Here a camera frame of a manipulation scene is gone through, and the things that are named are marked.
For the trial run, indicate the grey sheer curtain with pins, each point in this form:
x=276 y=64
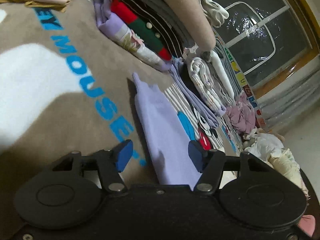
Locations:
x=280 y=109

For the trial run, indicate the wood framed window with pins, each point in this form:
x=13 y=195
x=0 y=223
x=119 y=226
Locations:
x=269 y=39

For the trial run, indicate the left folded clothes stack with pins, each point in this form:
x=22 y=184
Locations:
x=148 y=29

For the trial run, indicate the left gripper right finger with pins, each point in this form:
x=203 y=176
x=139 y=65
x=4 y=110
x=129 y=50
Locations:
x=209 y=164

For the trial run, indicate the folded clothes stack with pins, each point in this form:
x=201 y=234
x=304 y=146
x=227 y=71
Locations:
x=208 y=82
x=148 y=29

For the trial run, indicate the colourful alphabet wall strip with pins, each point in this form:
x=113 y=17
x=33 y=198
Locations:
x=242 y=81

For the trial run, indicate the pink floral duvet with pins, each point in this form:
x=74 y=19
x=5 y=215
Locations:
x=241 y=115

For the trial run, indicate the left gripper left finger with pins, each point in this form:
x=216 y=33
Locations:
x=111 y=163

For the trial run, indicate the Mickey Mouse bed blanket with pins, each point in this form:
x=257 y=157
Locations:
x=66 y=87

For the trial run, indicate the white and lilac sweatshirt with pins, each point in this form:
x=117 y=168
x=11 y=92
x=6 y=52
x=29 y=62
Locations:
x=169 y=122

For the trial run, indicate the middle folded clothes stack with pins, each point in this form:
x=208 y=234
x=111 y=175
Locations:
x=208 y=82

